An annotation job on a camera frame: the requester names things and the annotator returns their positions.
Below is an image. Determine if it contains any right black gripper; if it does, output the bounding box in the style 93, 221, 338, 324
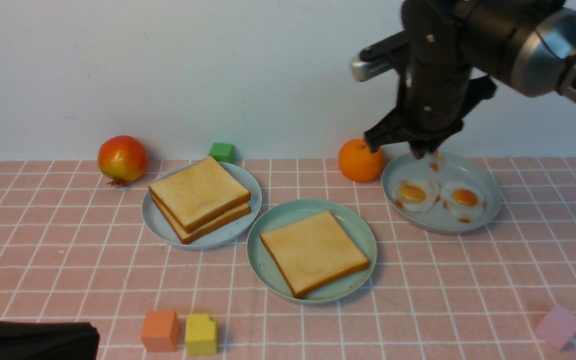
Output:
363, 0, 498, 160

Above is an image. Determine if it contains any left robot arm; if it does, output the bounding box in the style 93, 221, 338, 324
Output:
0, 320, 101, 360

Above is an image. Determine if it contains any yellow foam cube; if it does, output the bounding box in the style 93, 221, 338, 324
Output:
184, 313, 218, 357

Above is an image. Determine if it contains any green foam cube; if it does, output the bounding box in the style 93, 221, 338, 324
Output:
208, 142, 236, 164

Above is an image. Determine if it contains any pink foam cube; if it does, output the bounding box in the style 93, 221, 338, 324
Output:
534, 303, 576, 351

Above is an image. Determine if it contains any orange fruit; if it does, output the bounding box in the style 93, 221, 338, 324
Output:
337, 139, 386, 183

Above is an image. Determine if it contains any light blue bread plate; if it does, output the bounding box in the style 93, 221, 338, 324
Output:
141, 162, 265, 251

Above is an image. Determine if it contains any grey-blue egg plate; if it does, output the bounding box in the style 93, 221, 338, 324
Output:
381, 153, 502, 235

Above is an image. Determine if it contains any pink checkered tablecloth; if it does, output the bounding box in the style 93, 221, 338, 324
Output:
0, 157, 576, 360

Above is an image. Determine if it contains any red yellow pomegranate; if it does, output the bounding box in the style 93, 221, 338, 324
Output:
97, 135, 149, 187

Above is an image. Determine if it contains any orange foam cube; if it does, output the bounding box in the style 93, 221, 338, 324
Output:
141, 310, 181, 353

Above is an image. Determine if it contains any teal center plate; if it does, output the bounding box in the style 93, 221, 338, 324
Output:
246, 198, 378, 305

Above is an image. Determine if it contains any fried egg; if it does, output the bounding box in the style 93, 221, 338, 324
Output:
392, 178, 441, 214
429, 150, 446, 173
439, 180, 486, 223

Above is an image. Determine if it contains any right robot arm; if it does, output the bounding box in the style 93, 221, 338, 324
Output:
350, 0, 576, 159

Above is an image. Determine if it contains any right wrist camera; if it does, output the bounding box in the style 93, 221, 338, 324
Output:
350, 30, 411, 82

